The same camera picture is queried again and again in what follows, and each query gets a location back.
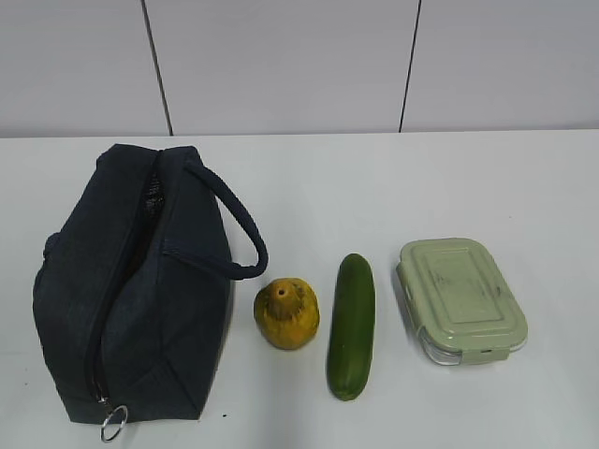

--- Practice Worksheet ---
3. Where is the yellow papaya half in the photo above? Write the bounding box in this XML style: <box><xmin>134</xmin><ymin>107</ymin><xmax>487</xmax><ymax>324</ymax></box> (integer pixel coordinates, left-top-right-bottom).
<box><xmin>253</xmin><ymin>278</ymin><xmax>320</xmax><ymax>351</ymax></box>

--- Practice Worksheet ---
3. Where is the green cucumber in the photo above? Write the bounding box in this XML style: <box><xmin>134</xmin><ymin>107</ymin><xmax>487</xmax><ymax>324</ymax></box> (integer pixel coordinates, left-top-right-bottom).
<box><xmin>326</xmin><ymin>253</ymin><xmax>375</xmax><ymax>401</ymax></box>

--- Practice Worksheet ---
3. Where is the dark blue zippered lunch bag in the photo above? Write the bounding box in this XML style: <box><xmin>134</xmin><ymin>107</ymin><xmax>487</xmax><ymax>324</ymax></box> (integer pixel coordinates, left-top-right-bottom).
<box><xmin>33</xmin><ymin>144</ymin><xmax>269</xmax><ymax>425</ymax></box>

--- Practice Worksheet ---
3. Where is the green lidded glass container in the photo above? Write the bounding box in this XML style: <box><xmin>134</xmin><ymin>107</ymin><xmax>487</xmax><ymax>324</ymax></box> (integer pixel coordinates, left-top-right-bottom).
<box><xmin>396</xmin><ymin>238</ymin><xmax>528</xmax><ymax>366</ymax></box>

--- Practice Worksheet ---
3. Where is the silver zipper pull ring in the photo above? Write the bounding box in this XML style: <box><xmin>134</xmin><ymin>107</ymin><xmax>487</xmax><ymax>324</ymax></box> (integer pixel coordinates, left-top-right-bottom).
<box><xmin>98</xmin><ymin>405</ymin><xmax>129</xmax><ymax>443</ymax></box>

